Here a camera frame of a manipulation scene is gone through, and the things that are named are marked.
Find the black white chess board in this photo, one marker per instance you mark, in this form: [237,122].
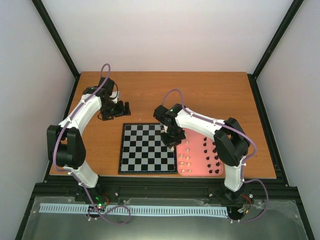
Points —
[143,152]

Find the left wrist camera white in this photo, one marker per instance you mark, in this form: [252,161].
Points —
[115,96]

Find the black aluminium frame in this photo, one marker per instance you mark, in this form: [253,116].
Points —
[164,187]

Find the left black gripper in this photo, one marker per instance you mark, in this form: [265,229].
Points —
[120,112]

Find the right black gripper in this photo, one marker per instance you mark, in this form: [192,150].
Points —
[173,143]

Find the pink plastic tray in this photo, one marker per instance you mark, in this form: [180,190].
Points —
[201,160]

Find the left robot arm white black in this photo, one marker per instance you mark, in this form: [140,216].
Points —
[65,145]

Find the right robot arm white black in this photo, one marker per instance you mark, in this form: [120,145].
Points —
[231,144]

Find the light blue slotted cable duct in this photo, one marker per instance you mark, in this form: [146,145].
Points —
[136,210]

